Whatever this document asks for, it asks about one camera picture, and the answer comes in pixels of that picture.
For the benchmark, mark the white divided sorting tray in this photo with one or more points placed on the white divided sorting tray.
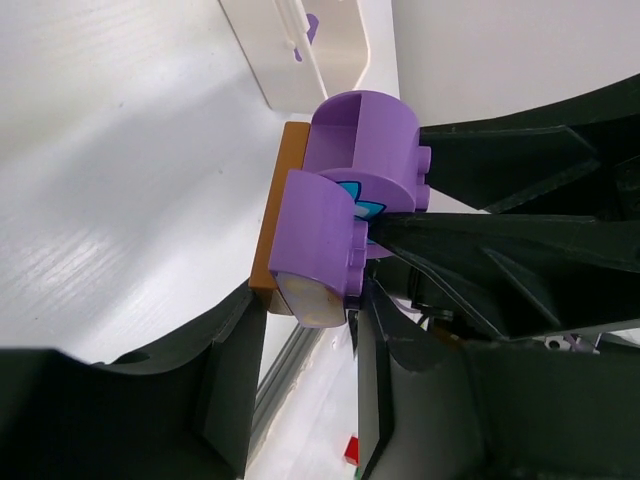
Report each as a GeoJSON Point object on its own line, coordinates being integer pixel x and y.
{"type": "Point", "coordinates": [354, 49]}

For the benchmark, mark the large purple lego assembly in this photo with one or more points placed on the large purple lego assembly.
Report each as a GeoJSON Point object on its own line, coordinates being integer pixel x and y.
{"type": "Point", "coordinates": [358, 158]}

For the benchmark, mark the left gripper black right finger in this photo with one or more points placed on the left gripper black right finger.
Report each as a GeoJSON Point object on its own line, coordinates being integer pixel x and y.
{"type": "Point", "coordinates": [486, 343]}

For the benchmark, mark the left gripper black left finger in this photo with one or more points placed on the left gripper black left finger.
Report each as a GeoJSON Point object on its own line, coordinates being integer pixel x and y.
{"type": "Point", "coordinates": [180, 407]}

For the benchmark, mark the red round button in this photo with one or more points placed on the red round button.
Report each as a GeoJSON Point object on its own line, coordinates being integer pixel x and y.
{"type": "Point", "coordinates": [351, 453]}

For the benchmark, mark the small purple lego brick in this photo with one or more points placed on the small purple lego brick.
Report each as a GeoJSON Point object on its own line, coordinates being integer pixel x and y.
{"type": "Point", "coordinates": [313, 22]}

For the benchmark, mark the aluminium front rail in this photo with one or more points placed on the aluminium front rail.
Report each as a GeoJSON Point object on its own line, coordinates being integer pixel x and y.
{"type": "Point", "coordinates": [280, 377]}

